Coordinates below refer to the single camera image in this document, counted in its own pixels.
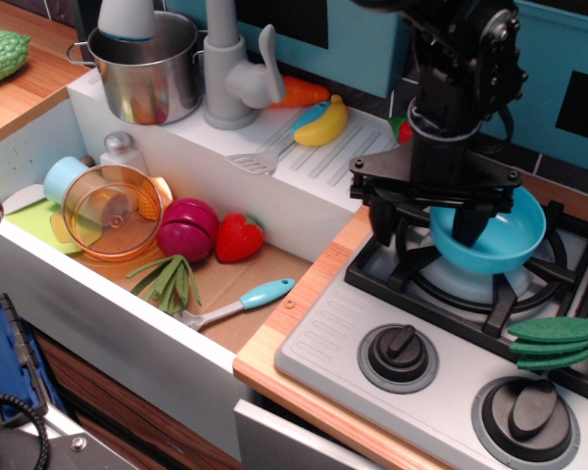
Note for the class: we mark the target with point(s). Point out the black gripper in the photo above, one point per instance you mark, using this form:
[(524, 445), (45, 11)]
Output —
[(436, 167)]

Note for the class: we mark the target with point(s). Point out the blue plastic bowl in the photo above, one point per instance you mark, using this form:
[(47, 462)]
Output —
[(507, 242)]

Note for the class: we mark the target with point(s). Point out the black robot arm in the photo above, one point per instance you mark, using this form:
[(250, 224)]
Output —
[(467, 61)]

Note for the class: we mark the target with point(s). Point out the red toy pepper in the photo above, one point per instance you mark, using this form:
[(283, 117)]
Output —
[(401, 128)]

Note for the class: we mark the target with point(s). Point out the yellow toy banana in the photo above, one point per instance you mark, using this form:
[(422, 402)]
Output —
[(321, 124)]

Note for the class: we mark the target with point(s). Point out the left black stove knob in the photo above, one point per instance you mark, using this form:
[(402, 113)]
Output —
[(398, 359)]

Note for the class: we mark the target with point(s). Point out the black stove knob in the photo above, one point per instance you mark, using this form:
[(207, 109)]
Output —
[(525, 424), (398, 359)]

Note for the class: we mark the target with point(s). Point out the black stove grate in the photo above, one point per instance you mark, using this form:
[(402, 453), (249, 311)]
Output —
[(409, 274)]

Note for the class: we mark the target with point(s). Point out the grey toy spatula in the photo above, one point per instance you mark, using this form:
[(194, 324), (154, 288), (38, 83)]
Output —
[(266, 161)]

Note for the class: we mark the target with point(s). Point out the green felt vegetable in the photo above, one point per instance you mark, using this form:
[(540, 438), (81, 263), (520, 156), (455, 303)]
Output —
[(550, 343)]

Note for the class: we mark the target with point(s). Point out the grey toy stove top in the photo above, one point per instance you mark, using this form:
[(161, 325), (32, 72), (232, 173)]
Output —
[(322, 353)]

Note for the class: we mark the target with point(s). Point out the orange toy carrot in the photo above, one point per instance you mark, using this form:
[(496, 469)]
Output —
[(300, 93)]

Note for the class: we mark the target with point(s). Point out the red toy strawberry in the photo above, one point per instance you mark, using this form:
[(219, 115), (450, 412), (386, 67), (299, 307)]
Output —
[(239, 237)]

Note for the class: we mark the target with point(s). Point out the right black stove knob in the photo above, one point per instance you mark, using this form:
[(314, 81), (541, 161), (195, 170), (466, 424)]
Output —
[(525, 424)]

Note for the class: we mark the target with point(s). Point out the grey toy faucet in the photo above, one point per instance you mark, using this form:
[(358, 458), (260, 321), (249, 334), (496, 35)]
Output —
[(235, 87)]

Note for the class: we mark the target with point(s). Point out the magenta toy fruit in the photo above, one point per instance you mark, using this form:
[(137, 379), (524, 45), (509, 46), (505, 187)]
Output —
[(189, 228)]

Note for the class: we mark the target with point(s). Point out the green felt leaves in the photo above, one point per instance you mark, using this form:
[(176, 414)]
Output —
[(167, 283)]

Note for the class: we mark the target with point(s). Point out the yellow toy corn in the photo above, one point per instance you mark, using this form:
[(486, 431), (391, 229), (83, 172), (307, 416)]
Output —
[(148, 202)]

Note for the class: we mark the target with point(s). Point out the stainless steel pot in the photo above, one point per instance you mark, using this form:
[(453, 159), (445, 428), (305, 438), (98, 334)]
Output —
[(152, 82)]

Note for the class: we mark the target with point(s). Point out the transparent orange plastic pot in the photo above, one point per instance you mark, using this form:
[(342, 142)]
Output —
[(100, 210)]

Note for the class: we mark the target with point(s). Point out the white salt shaker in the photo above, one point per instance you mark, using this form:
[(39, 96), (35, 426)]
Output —
[(119, 150)]

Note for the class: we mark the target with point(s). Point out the white blue bottle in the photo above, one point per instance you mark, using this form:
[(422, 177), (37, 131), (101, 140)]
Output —
[(127, 20)]

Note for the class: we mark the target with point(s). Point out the light blue toy cup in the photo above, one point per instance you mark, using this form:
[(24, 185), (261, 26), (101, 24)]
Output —
[(60, 177)]

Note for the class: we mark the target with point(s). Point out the green cutting board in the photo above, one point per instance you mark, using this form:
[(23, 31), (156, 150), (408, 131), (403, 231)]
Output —
[(44, 220)]

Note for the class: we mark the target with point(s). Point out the green toy bitter gourd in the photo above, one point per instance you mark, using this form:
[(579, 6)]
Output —
[(14, 50)]

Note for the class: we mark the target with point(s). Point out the blue handled toy utensil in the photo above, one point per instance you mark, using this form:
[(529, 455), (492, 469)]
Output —
[(259, 296)]

